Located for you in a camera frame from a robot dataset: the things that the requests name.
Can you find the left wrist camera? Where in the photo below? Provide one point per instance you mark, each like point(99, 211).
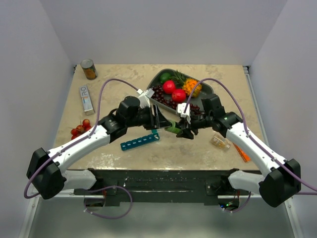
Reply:
point(144, 97)

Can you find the orange medicine box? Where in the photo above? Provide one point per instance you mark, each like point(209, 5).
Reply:
point(243, 155)

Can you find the red apple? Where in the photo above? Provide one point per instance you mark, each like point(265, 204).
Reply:
point(178, 95)
point(169, 87)

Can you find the dark red grape bunch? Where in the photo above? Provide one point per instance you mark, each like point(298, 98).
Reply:
point(166, 101)

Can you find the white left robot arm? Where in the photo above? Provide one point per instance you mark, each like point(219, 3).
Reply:
point(49, 170)

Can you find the red apple front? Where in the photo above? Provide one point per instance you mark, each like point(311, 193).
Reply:
point(178, 95)

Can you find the tin can with fruit label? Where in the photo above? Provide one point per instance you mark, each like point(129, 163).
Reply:
point(89, 69)

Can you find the red apple back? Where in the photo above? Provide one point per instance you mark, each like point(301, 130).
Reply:
point(169, 87)

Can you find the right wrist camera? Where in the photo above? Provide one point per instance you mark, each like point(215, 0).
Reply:
point(183, 111)

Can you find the red cherry bunch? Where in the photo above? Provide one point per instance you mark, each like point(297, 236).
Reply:
point(80, 129)

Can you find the green lime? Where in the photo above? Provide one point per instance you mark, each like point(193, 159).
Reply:
point(164, 77)

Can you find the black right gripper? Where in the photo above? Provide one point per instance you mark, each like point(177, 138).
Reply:
point(186, 133)

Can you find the aluminium frame rail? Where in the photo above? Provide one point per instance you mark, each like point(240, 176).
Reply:
point(69, 194)

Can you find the clear pill bottle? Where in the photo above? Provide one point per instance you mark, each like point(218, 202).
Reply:
point(220, 142)

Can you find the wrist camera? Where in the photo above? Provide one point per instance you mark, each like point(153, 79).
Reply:
point(183, 111)
point(144, 97)

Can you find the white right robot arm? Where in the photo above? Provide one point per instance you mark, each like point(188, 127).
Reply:
point(278, 180)

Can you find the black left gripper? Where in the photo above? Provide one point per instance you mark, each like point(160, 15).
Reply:
point(162, 121)

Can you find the green pill bottle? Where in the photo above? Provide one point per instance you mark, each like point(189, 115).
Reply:
point(174, 128)

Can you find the orange spiky fruit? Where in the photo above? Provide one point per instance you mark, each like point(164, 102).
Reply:
point(189, 85)

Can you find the teal weekly pill organizer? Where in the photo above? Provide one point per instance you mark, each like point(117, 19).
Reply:
point(139, 141)

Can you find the silver toothpaste box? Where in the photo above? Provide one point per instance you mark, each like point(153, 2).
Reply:
point(86, 100)

